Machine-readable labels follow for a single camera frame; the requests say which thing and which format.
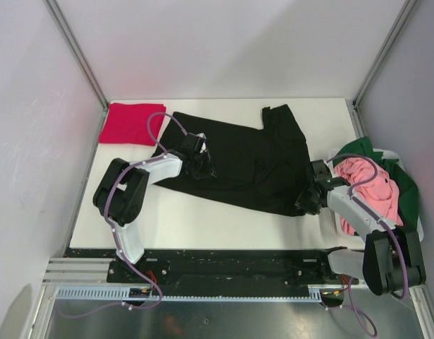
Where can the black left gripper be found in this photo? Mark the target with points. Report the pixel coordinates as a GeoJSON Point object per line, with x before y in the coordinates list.
{"type": "Point", "coordinates": [208, 171]}

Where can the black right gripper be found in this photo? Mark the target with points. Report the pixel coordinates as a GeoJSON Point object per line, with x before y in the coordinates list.
{"type": "Point", "coordinates": [301, 202]}

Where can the black t shirt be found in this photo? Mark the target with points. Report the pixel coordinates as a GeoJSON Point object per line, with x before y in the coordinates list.
{"type": "Point", "coordinates": [258, 169]}

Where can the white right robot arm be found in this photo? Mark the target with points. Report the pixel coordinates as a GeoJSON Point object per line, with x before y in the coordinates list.
{"type": "Point", "coordinates": [391, 260]}

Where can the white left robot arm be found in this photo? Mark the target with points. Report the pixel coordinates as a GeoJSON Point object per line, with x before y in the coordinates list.
{"type": "Point", "coordinates": [120, 194]}

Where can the white plastic laundry bin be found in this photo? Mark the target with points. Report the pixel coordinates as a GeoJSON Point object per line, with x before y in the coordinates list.
{"type": "Point", "coordinates": [343, 226]}

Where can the pink t shirt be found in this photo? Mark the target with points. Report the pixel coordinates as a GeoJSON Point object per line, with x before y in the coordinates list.
{"type": "Point", "coordinates": [382, 193]}

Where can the folded magenta t shirt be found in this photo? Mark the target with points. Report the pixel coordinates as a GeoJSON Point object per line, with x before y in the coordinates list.
{"type": "Point", "coordinates": [127, 124]}

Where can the green t shirt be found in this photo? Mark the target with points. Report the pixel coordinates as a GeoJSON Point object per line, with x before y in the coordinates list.
{"type": "Point", "coordinates": [403, 183]}

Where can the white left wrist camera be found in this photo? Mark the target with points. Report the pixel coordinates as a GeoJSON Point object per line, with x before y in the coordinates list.
{"type": "Point", "coordinates": [202, 146]}

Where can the right aluminium frame post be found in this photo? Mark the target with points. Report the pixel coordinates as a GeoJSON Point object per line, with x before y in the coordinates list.
{"type": "Point", "coordinates": [392, 37]}

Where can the aluminium frame post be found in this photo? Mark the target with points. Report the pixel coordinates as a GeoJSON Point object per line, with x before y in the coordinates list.
{"type": "Point", "coordinates": [392, 37]}
{"type": "Point", "coordinates": [76, 50]}

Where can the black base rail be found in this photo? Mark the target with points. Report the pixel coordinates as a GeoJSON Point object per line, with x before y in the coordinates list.
{"type": "Point", "coordinates": [224, 273]}

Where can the left aluminium frame post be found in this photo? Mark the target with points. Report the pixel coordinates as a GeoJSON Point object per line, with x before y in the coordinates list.
{"type": "Point", "coordinates": [76, 50]}

